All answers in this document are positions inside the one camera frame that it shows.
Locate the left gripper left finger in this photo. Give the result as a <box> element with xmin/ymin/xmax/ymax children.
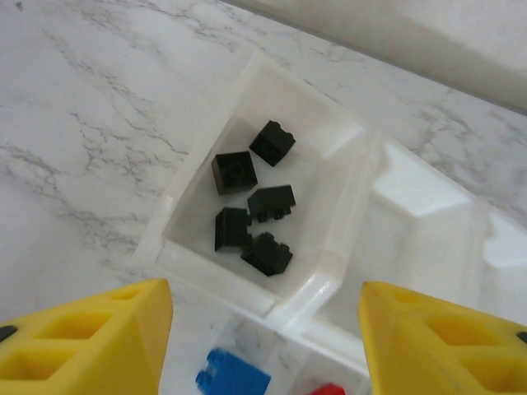
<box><xmin>0</xmin><ymin>278</ymin><xmax>175</xmax><ymax>395</ymax></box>

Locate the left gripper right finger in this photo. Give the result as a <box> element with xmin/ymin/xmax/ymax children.
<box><xmin>357</xmin><ymin>281</ymin><xmax>527</xmax><ymax>395</ymax></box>

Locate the black lego brick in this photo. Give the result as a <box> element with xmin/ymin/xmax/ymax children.
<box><xmin>246</xmin><ymin>184</ymin><xmax>297</xmax><ymax>223</ymax></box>
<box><xmin>240</xmin><ymin>231</ymin><xmax>294</xmax><ymax>277</ymax></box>
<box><xmin>249</xmin><ymin>119</ymin><xmax>297</xmax><ymax>168</ymax></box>
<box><xmin>211</xmin><ymin>151</ymin><xmax>259</xmax><ymax>196</ymax></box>
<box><xmin>213</xmin><ymin>206</ymin><xmax>253</xmax><ymax>254</ymax></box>

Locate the red lego brick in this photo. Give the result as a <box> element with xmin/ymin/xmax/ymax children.
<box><xmin>306</xmin><ymin>382</ymin><xmax>347</xmax><ymax>395</ymax></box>

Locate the blue lego brick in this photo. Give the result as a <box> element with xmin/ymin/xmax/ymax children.
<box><xmin>195</xmin><ymin>347</ymin><xmax>273</xmax><ymax>395</ymax></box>

